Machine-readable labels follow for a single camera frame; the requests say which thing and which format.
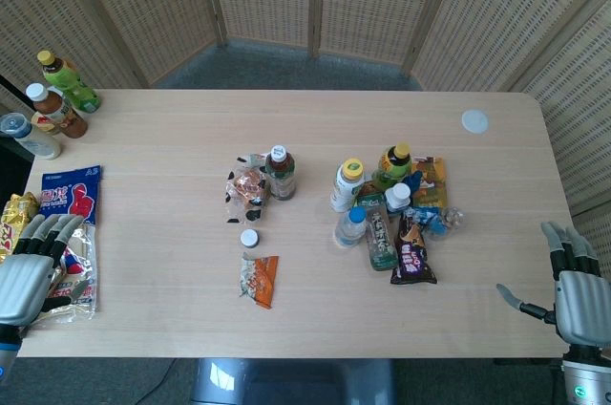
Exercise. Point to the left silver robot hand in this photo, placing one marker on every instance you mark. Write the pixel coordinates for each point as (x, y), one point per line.
(21, 281)

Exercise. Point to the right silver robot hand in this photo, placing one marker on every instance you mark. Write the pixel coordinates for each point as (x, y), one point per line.
(577, 300)

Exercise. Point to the orange snack packet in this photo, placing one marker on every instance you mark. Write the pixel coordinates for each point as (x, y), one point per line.
(259, 281)

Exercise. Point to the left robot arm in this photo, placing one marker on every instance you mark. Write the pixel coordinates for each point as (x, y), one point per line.
(8, 352)

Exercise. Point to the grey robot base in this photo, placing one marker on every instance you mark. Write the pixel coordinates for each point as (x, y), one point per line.
(291, 382)

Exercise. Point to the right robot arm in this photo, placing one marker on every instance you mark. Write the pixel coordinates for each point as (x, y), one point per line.
(586, 378)

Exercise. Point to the gold yellow snack bag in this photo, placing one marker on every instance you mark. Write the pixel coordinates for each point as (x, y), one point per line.
(16, 219)

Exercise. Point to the dark purple snack bag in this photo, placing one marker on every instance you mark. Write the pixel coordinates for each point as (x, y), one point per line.
(412, 252)

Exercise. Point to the yellow orange snack bag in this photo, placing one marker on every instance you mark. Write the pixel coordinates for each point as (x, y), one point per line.
(432, 183)

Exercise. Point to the clear red white package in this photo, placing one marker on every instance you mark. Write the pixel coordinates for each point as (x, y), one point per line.
(76, 271)

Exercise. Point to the white bottle blue cap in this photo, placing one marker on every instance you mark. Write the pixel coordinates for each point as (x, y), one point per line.
(29, 136)

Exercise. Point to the crumpled clear blue wrapper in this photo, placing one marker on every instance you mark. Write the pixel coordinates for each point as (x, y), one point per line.
(441, 221)

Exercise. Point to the brown milk tea bottle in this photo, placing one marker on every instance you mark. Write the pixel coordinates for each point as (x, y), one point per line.
(56, 112)

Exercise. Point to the green juice bottle yellow cap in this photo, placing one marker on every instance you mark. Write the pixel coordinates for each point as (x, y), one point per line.
(69, 82)

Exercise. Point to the white round table disc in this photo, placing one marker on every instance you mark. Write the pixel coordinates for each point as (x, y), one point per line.
(475, 121)

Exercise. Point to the lying green label tea bottle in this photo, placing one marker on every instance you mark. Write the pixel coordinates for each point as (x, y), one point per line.
(380, 238)

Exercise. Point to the small white cap bottle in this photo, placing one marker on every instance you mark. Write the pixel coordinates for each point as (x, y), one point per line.
(397, 198)

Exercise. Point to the green tea bottle yellow cap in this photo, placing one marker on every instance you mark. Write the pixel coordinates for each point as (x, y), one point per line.
(392, 167)

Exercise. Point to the small white cap jar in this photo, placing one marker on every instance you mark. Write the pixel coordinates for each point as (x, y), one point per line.
(250, 238)

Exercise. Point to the clear water bottle blue cap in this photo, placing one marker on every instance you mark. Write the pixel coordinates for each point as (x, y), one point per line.
(350, 228)

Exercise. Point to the cow print bread bag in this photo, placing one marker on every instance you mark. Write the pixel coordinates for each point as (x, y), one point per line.
(246, 190)

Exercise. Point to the white milk bottle yellow cap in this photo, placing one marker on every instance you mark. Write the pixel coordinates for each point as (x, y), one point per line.
(347, 184)

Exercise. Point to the brown tea bottle white cap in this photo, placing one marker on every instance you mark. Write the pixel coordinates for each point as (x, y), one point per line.
(280, 175)

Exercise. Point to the woven folding screen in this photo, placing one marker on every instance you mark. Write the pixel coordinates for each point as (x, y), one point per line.
(305, 4)

